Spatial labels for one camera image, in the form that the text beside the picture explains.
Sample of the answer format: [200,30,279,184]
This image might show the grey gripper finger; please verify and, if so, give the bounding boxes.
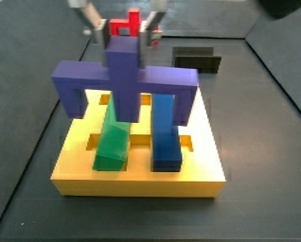
[137,0,168,68]
[81,0,108,66]

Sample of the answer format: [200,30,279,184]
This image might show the purple cross-shaped block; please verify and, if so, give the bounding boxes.
[52,36,198,126]

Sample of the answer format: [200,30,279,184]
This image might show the yellow slotted board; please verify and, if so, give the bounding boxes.
[50,90,226,198]

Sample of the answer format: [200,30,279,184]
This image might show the red cross-shaped block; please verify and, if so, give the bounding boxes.
[108,8,163,46]

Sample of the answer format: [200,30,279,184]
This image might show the blue long bar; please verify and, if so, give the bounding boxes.
[151,95,182,172]

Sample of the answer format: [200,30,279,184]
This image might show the green long bar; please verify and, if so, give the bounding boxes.
[92,99,129,171]

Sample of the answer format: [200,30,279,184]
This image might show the black angle bracket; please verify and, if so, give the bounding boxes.
[172,46,220,74]

